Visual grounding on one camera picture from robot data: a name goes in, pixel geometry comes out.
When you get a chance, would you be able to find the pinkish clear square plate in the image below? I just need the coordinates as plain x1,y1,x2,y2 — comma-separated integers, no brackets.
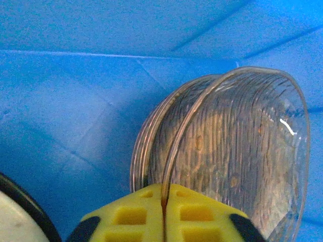
161,66,311,242

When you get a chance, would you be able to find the blue plastic bin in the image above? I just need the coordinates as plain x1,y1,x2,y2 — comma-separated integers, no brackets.
0,0,323,242

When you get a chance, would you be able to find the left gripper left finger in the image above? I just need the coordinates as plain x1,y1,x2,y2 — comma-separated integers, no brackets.
67,183,165,242

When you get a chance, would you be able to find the black plate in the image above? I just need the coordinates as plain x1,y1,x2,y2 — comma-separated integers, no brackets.
0,172,63,242

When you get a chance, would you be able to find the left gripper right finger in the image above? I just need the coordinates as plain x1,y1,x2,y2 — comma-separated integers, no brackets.
166,183,265,242

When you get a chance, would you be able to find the smoky grey transparent plate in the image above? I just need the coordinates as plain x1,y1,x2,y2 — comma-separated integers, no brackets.
133,74,223,195

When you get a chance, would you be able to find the clear round transparent plate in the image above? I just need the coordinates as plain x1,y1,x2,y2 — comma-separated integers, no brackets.
129,75,192,194

